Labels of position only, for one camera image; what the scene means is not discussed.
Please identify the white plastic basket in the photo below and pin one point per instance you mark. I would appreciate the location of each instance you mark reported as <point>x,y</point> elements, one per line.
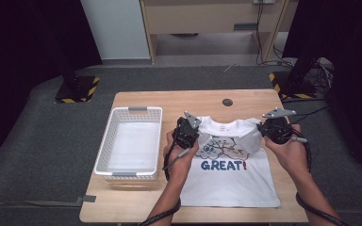
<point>106,141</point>

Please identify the light wooden desk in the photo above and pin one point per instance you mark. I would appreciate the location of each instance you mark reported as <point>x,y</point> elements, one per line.
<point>201,19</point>

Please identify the black stand with striped base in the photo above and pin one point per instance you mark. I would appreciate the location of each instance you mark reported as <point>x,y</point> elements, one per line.
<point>292,86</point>
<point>75,91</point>

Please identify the white printed T-shirt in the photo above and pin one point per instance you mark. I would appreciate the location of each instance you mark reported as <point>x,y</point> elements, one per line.
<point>229,188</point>

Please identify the grey tape strip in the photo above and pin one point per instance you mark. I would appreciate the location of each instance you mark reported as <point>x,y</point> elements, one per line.
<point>88,199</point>

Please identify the dark round table grommet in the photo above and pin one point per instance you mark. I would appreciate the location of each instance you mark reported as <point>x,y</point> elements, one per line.
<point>227,102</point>

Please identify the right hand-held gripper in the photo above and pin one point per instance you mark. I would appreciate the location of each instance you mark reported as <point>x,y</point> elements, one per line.
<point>276,130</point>

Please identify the small pale stick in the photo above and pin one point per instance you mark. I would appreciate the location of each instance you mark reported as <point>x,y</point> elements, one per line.
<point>229,67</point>

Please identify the person's left hand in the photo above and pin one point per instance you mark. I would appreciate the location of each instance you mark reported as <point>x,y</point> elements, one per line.
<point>179,166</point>

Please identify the white panel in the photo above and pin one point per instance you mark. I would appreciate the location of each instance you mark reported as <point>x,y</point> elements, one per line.
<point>116,28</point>

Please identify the person's right hand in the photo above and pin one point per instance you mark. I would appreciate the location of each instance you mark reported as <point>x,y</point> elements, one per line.
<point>292,157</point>

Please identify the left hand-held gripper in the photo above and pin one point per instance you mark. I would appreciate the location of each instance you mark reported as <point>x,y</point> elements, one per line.
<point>185,135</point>

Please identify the dark curtain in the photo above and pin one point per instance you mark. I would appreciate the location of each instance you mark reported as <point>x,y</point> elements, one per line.
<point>28,47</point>
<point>352,62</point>

